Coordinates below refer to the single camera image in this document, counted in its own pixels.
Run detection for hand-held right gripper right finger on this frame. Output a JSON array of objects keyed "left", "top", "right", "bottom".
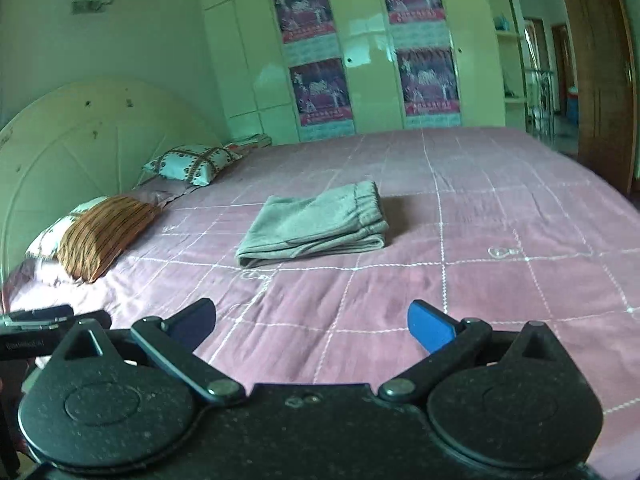
[{"left": 377, "top": 299, "right": 563, "bottom": 405}]

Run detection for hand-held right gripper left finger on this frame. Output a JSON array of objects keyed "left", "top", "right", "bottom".
[{"left": 49, "top": 298, "right": 247, "bottom": 407}]

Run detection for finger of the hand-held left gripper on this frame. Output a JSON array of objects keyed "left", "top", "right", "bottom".
[{"left": 74, "top": 309, "right": 113, "bottom": 333}]

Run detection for grey-green knit pants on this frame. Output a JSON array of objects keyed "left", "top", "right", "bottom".
[{"left": 235, "top": 180, "right": 390, "bottom": 269}]

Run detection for plain pink pillow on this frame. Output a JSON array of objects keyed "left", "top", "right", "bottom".
[
  {"left": 131, "top": 177, "right": 201, "bottom": 207},
  {"left": 5, "top": 255, "right": 76, "bottom": 291}
]

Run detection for orange striped pillow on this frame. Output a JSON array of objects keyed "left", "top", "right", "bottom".
[{"left": 56, "top": 196, "right": 162, "bottom": 284}]

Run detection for pink quilted bedspread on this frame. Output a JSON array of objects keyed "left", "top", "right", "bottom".
[{"left": 2, "top": 126, "right": 640, "bottom": 456}]

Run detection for light blue patterned pillow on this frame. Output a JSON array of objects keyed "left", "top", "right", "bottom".
[
  {"left": 142, "top": 144, "right": 244, "bottom": 187},
  {"left": 25, "top": 196, "right": 108, "bottom": 261}
]

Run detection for cream rounded headboard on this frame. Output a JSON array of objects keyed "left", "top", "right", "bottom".
[{"left": 0, "top": 77, "right": 226, "bottom": 281}]

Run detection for folded striped cloth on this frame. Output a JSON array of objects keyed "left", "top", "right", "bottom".
[{"left": 224, "top": 133, "right": 274, "bottom": 155}]

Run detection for cream corner shelf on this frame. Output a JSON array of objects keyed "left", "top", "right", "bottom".
[{"left": 480, "top": 0, "right": 530, "bottom": 133}]

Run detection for cream wardrobe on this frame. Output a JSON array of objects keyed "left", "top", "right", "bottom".
[{"left": 192, "top": 0, "right": 493, "bottom": 147}]

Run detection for brown wooden door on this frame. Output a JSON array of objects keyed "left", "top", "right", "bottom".
[{"left": 556, "top": 0, "right": 640, "bottom": 196}]

